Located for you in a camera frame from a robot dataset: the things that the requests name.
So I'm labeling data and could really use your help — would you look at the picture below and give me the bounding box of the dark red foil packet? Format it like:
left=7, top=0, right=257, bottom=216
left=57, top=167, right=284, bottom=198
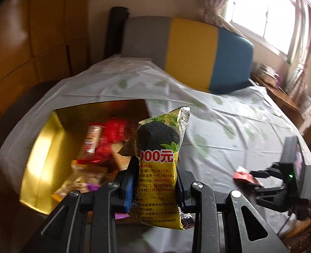
left=76, top=125, right=103, bottom=165

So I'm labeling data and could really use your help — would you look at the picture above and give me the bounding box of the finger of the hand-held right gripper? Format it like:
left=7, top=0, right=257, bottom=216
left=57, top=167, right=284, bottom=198
left=250, top=162, right=282, bottom=180
left=253, top=186, right=290, bottom=211

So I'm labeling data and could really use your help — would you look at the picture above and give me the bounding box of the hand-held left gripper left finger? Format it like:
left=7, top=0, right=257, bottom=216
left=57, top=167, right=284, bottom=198
left=21, top=157, right=140, bottom=253

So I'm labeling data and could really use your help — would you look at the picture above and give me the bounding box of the black cable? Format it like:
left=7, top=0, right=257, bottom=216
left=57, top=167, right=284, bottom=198
left=277, top=211, right=294, bottom=236

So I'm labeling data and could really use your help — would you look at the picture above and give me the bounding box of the window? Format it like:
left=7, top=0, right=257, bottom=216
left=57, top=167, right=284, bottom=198
left=225, top=0, right=303, bottom=58

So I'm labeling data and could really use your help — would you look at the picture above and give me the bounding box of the wooden cabinet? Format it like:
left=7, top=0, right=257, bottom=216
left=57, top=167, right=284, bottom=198
left=0, top=0, right=91, bottom=253

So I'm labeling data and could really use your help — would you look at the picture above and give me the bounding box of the yellow green snack packet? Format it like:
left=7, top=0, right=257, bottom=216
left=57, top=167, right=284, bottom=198
left=118, top=106, right=195, bottom=230

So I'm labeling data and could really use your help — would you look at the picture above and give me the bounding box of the tissue box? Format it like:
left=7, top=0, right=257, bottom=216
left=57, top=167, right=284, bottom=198
left=259, top=63, right=277, bottom=83

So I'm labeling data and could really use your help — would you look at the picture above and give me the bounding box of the cracker package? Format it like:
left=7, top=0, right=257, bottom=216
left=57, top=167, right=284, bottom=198
left=51, top=163, right=104, bottom=203

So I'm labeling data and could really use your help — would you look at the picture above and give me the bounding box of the long red snack packet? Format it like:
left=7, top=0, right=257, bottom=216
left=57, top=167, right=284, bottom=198
left=97, top=118, right=131, bottom=168

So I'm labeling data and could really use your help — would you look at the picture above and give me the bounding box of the grey yellow blue chair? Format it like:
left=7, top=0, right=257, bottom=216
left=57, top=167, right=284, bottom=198
left=121, top=16, right=254, bottom=94

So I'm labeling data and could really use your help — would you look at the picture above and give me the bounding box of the wooden side desk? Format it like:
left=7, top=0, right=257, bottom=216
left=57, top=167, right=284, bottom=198
left=252, top=71, right=311, bottom=135

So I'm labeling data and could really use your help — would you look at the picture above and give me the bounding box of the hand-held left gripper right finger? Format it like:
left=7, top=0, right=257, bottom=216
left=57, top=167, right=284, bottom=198
left=175, top=160, right=288, bottom=253

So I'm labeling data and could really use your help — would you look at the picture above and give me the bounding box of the white printed tablecloth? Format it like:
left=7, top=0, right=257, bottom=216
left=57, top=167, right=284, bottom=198
left=0, top=55, right=311, bottom=253

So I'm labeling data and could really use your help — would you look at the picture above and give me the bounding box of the hanging patterned curtain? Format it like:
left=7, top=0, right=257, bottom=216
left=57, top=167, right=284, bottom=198
left=287, top=5, right=311, bottom=106

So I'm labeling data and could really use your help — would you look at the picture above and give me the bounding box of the tied patterned curtain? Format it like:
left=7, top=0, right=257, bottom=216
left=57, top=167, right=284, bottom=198
left=198, top=0, right=247, bottom=37

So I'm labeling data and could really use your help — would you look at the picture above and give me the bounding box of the small red snack packet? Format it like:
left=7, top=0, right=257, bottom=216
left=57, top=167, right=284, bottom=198
left=233, top=166, right=263, bottom=186

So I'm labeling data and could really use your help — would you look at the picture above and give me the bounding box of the gold tin box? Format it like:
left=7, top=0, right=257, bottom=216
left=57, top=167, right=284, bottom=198
left=19, top=99, right=156, bottom=215

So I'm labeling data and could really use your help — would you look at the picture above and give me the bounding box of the black rolled mat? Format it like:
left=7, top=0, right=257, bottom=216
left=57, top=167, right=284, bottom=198
left=104, top=7, right=131, bottom=58

